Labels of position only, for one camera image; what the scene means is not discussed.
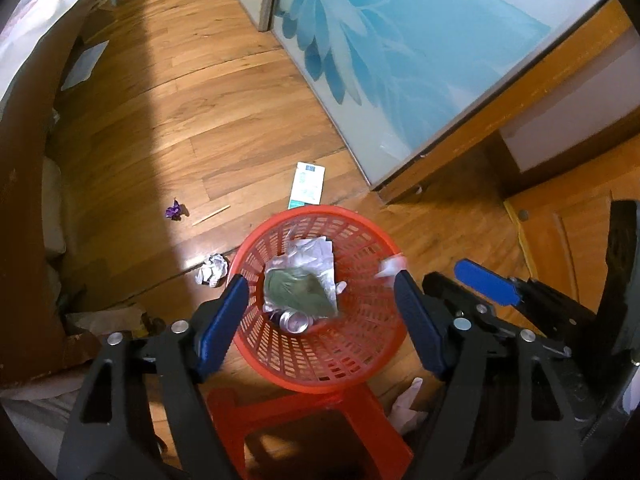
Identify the crushed blue can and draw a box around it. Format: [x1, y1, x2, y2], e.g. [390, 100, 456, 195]
[277, 310, 312, 333]

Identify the red plastic stool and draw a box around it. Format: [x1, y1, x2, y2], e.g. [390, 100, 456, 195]
[206, 382, 416, 480]

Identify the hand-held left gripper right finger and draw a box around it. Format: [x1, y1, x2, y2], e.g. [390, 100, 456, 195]
[393, 269, 586, 480]

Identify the wooden bed frame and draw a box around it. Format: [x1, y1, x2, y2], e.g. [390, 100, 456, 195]
[0, 5, 126, 386]

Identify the thin wooden stick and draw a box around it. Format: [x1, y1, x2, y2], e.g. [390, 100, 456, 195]
[192, 204, 232, 226]

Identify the wooden door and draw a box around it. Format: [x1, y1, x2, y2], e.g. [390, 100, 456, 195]
[502, 160, 640, 311]

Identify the green wrapper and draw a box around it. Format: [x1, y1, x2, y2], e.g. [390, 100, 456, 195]
[264, 270, 338, 318]

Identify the white floor tissue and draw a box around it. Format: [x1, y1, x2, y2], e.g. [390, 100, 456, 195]
[390, 377, 431, 433]

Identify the white crumpled paper ball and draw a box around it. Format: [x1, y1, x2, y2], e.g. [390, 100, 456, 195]
[195, 254, 231, 288]

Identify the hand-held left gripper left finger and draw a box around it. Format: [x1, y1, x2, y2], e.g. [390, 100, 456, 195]
[56, 275, 250, 480]

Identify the white and teal carton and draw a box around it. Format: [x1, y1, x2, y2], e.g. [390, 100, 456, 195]
[287, 161, 326, 209]

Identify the white leaf patterned bedspread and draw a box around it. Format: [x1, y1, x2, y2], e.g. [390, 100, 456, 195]
[0, 0, 113, 106]

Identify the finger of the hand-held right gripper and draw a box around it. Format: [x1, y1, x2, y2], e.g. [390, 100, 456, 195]
[454, 258, 538, 307]
[422, 271, 498, 321]

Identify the white foam block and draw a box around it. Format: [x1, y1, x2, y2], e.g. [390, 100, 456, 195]
[41, 157, 68, 256]

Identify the blue floral glass door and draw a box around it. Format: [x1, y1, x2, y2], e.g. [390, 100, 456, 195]
[222, 0, 613, 191]

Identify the red plastic mesh basket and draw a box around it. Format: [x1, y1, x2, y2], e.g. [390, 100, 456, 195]
[231, 205, 408, 395]

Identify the grey flat sheet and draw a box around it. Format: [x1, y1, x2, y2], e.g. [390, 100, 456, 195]
[60, 40, 110, 92]

